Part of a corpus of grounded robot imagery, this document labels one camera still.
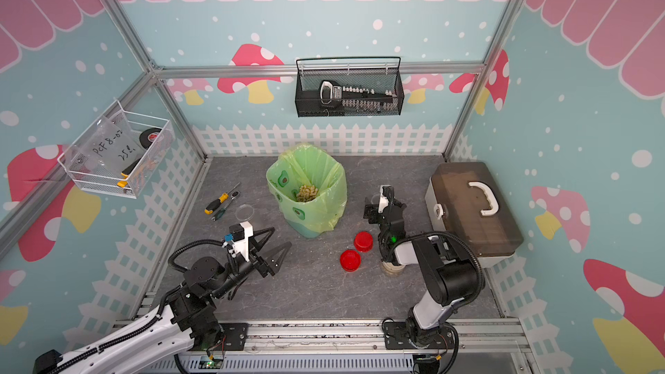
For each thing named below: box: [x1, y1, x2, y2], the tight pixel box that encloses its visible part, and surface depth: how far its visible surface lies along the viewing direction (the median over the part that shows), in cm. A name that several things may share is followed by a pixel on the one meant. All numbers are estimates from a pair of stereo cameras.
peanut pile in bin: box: [296, 185, 319, 203], surface depth 96 cm
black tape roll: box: [139, 127, 162, 150], surface depth 81 cm
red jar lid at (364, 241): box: [353, 231, 375, 253], surface depth 94 cm
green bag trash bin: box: [265, 142, 349, 239], surface depth 87 cm
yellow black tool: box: [116, 157, 143, 188], surface depth 65 cm
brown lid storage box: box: [425, 161, 525, 269], surface depth 85 cm
